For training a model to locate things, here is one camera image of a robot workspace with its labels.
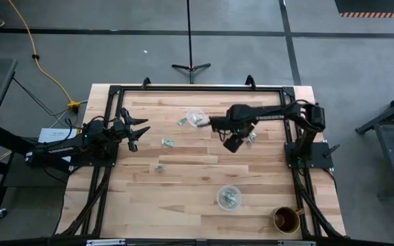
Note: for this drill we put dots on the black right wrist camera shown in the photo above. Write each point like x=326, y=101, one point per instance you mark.
x=233, y=143

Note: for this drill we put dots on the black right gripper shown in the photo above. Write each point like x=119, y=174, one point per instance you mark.
x=234, y=126

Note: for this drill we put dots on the black aluminium table frame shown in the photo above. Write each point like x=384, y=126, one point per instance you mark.
x=200, y=88

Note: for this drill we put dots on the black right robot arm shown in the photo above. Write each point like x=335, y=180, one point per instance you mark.
x=272, y=114

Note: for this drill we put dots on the silver metal bracket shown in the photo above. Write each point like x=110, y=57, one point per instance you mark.
x=296, y=243
x=105, y=242

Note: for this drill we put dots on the black tripod stand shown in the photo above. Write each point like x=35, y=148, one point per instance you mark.
x=189, y=34

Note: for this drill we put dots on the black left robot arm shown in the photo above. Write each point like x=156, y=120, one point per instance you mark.
x=63, y=150

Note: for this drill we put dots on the small clear plastic cup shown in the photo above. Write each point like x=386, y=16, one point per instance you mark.
x=192, y=114

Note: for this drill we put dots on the black hazard-striped floor mat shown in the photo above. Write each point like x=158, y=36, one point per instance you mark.
x=375, y=7

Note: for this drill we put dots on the olive ceramic mug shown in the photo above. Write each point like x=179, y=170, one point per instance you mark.
x=286, y=220

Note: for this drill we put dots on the wide clear plastic bowl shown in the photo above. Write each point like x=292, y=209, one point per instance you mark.
x=221, y=205

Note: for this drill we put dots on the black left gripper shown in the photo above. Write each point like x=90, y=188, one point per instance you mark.
x=120, y=129

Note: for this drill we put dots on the black frame clamp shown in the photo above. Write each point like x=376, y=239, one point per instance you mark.
x=146, y=82
x=250, y=82

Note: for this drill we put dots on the white paper sheet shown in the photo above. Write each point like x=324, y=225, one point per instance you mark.
x=55, y=135

